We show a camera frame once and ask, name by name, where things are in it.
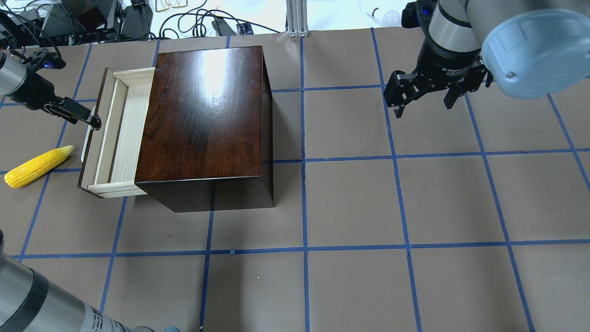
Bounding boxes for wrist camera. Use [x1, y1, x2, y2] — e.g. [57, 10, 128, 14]
[23, 48, 67, 72]
[401, 0, 438, 28]

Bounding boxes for yellow corn cob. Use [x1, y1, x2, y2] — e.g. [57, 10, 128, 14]
[4, 145, 74, 189]

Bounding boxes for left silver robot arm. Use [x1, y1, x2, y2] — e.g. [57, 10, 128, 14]
[0, 48, 101, 130]

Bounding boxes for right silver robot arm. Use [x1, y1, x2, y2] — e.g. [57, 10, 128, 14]
[383, 0, 590, 118]

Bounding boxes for aluminium frame post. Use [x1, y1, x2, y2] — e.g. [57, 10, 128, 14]
[286, 0, 309, 38]

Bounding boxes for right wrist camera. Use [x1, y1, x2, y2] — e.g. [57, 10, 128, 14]
[401, 0, 438, 28]

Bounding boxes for white light bulb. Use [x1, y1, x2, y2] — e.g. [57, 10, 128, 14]
[371, 7, 401, 27]

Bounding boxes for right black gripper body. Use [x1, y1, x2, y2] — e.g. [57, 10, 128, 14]
[411, 39, 490, 100]

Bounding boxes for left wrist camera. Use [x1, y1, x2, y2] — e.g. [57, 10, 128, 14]
[23, 48, 67, 72]

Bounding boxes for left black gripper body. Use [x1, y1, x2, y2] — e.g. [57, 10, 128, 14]
[5, 72, 61, 116]

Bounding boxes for dark wooden drawer box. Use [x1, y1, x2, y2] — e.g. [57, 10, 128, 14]
[134, 46, 274, 213]

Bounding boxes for black power adapter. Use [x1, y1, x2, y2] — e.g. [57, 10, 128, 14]
[212, 17, 236, 36]

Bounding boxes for wooden drawer with white handle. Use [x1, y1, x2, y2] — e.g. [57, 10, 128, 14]
[77, 67, 155, 198]

